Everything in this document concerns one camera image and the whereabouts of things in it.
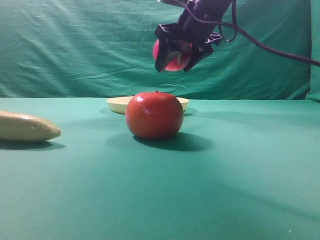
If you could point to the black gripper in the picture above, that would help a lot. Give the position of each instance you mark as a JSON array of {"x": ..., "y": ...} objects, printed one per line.
[{"x": 196, "y": 26}]

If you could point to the pale yellow banana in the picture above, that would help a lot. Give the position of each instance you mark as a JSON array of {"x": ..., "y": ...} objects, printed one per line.
[{"x": 20, "y": 127}]

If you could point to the red apple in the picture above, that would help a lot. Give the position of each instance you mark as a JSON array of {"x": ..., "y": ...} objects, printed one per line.
[{"x": 180, "y": 60}]

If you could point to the green table cloth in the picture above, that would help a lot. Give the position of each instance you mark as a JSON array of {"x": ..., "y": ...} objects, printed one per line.
[{"x": 237, "y": 170}]

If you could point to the yellow plate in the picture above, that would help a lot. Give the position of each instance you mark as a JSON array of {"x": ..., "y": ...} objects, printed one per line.
[{"x": 119, "y": 104}]

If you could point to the green backdrop cloth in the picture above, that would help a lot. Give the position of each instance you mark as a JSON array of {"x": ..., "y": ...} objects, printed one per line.
[{"x": 103, "y": 48}]

